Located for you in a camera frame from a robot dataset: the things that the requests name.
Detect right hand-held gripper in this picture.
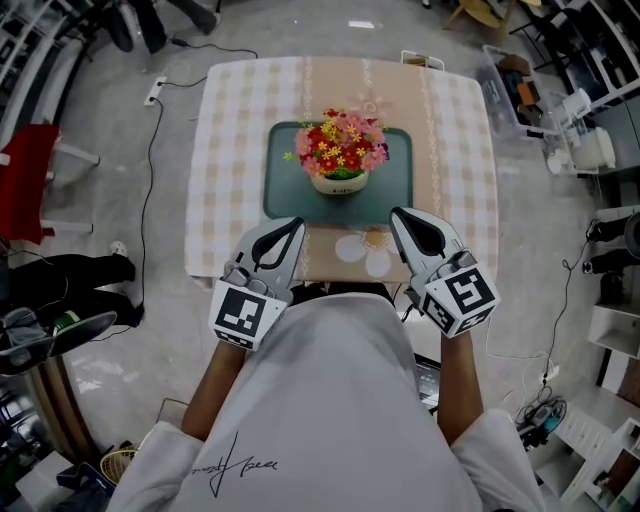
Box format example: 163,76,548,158
388,206,501,340

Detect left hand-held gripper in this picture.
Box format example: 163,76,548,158
208,216,307,351

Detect green tray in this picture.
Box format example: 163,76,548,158
263,121,414,226

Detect flower pot with colourful flowers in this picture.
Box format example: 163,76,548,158
283,107,391,196

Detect person's right forearm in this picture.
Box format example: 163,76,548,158
437,329,485,446

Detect person's left forearm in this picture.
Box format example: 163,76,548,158
180,342,249,441

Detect person's black shorts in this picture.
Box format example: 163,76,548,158
289,280,396,307

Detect table with checked tablecloth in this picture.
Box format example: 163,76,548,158
183,55,500,291

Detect black smartphone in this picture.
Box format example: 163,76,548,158
414,354,441,411

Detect person's white shirt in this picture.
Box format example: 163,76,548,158
107,292,544,512

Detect clear storage bin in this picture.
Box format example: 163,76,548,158
477,44,559,141

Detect white basket with wooden blocks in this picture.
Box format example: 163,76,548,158
401,49,445,70

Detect white round appliance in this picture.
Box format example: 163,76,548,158
572,127,617,171

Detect black oval padded device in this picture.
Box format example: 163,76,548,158
0,307,119,374

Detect white cube shelf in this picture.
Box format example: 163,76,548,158
587,303,640,359

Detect white electric kettle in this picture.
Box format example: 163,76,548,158
563,88,594,119

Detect white drawer cabinet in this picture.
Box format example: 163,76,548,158
532,404,640,512

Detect round wooden side table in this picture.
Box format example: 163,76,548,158
442,0,544,44

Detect brown wooden bench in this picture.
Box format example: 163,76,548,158
27,349,96,466

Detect dark blue stool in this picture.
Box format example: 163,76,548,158
55,462,116,501

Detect white box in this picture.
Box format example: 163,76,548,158
14,449,76,506

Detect black power adapter cable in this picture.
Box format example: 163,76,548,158
130,97,166,329
169,34,259,60

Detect tangle of chargers and cables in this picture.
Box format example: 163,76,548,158
517,397,569,449

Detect gold wire chair white seat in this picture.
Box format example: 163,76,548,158
99,397,190,486

